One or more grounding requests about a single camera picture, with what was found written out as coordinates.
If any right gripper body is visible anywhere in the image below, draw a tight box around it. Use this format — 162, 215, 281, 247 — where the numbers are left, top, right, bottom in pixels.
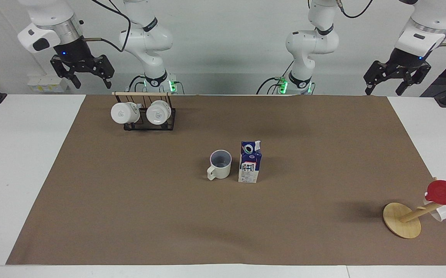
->
54, 36, 100, 74

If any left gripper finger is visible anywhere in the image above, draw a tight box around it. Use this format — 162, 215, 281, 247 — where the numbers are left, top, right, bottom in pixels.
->
363, 61, 392, 96
395, 65, 431, 97

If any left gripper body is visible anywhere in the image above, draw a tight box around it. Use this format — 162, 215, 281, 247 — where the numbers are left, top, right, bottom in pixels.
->
384, 47, 431, 76

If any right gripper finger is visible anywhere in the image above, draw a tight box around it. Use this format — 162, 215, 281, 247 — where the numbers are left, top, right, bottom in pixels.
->
91, 54, 115, 90
50, 55, 82, 90

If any small white cup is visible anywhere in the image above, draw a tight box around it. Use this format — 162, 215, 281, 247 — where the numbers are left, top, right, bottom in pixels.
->
423, 198, 446, 223

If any blue and white milk carton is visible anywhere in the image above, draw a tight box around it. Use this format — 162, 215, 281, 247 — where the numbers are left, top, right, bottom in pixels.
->
238, 141, 263, 184

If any white box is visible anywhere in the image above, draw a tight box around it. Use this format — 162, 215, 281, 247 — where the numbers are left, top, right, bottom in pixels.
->
27, 75, 71, 93

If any wooden mug tree stand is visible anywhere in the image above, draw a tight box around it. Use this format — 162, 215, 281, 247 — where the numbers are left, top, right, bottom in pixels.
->
383, 176, 446, 239

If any black wire cup rack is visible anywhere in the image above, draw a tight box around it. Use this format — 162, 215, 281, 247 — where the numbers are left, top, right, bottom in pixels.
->
112, 91, 177, 132

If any beige cup with handle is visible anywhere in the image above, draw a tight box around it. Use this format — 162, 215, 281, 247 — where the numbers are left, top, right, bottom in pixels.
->
207, 150, 233, 181

